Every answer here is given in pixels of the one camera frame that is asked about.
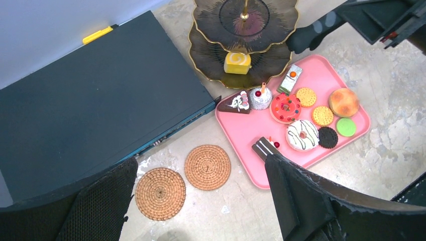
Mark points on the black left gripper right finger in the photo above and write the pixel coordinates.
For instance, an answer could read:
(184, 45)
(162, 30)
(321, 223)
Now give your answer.
(311, 207)

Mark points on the green macaron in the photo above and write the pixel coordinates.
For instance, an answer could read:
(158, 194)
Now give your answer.
(346, 127)

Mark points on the yellow cracker biscuit lower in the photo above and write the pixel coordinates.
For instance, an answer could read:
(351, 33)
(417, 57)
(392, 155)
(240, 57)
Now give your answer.
(322, 116)

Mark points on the blue network switch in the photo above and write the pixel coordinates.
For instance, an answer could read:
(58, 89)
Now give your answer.
(93, 108)

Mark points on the green matcha cake bar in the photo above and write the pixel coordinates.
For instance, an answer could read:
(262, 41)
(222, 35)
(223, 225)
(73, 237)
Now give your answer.
(290, 79)

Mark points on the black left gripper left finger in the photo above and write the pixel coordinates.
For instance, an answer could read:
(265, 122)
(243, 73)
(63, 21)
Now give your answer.
(93, 208)

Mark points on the three-tier dark cake stand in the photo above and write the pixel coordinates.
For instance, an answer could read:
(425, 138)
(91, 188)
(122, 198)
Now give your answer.
(257, 28)

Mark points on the white chocolate drizzled donut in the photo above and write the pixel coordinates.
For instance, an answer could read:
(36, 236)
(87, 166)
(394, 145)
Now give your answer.
(302, 135)

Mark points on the yellow swirl roll cake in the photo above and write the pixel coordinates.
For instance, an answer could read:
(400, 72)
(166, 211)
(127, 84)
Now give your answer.
(237, 63)

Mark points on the yellow marker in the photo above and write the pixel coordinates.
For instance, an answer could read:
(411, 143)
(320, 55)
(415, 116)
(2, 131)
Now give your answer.
(98, 34)

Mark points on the silver wrapped cupcake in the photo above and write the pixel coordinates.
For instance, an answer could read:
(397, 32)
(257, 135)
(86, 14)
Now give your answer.
(260, 97)

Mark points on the pink serving tray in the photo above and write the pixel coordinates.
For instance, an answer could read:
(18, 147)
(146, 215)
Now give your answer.
(243, 130)

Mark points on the yellow cracker biscuit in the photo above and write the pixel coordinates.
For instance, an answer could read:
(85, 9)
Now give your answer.
(322, 116)
(306, 96)

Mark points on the yellow cracker biscuit upper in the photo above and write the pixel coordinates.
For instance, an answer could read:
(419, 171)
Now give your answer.
(306, 96)

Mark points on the chocolate cake slice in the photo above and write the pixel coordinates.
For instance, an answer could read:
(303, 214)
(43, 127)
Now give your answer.
(237, 103)

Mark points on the woven rattan coaster right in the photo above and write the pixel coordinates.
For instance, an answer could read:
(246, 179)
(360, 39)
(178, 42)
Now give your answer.
(207, 167)

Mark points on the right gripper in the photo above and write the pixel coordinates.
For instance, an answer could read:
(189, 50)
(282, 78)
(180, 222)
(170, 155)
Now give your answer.
(389, 22)

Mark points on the golden bread bun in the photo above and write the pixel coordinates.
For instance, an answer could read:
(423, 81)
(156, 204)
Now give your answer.
(344, 102)

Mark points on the black chocolate cookie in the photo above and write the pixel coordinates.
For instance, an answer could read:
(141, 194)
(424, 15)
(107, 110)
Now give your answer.
(328, 137)

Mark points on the woven rattan coaster left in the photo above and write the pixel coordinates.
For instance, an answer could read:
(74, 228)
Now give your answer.
(160, 194)

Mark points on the layered chocolate cake bar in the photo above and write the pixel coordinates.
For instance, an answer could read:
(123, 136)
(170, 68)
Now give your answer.
(264, 148)

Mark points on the woven rattan coaster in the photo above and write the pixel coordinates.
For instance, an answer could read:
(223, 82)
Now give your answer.
(207, 167)
(160, 194)

